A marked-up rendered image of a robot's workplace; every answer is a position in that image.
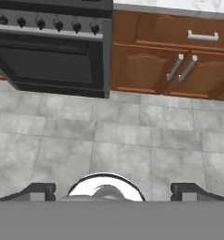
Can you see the black stove knob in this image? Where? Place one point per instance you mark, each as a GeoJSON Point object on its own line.
{"type": "Point", "coordinates": [95, 28]}
{"type": "Point", "coordinates": [3, 19]}
{"type": "Point", "coordinates": [76, 26]}
{"type": "Point", "coordinates": [21, 22]}
{"type": "Point", "coordinates": [58, 25]}
{"type": "Point", "coordinates": [40, 23]}

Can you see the brown wooden drawer front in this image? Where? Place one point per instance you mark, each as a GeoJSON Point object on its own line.
{"type": "Point", "coordinates": [160, 29]}

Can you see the brown wooden cupboard door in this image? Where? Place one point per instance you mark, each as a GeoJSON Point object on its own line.
{"type": "Point", "coordinates": [138, 68]}
{"type": "Point", "coordinates": [210, 75]}

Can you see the black oven door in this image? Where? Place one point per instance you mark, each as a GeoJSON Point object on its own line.
{"type": "Point", "coordinates": [47, 62]}

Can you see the white and black round object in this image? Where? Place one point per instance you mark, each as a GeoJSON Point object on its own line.
{"type": "Point", "coordinates": [94, 187]}

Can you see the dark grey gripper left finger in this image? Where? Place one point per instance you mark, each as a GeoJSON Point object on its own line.
{"type": "Point", "coordinates": [41, 190]}

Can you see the black and grey stove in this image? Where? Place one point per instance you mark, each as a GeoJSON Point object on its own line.
{"type": "Point", "coordinates": [107, 56]}

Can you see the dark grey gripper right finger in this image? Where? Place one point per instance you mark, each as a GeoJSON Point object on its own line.
{"type": "Point", "coordinates": [182, 190]}

